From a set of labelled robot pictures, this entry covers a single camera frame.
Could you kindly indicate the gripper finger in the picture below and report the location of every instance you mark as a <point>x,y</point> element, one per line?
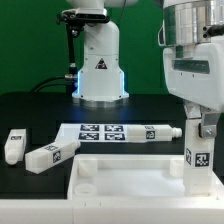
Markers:
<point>192,110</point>
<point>208,125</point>

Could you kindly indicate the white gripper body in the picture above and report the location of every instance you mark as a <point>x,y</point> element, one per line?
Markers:
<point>199,79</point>

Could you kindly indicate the white desk top tray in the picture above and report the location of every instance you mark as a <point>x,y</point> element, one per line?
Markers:
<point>135,176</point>

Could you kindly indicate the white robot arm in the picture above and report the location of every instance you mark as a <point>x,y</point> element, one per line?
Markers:
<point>192,38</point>

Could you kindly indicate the white L-shaped obstacle fence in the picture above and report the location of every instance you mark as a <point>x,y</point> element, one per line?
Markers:
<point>107,210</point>

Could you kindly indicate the white marker base plate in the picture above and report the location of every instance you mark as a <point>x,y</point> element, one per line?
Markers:
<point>92,132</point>

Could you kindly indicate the black camera on stand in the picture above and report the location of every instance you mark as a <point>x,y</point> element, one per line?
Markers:
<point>75,20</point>

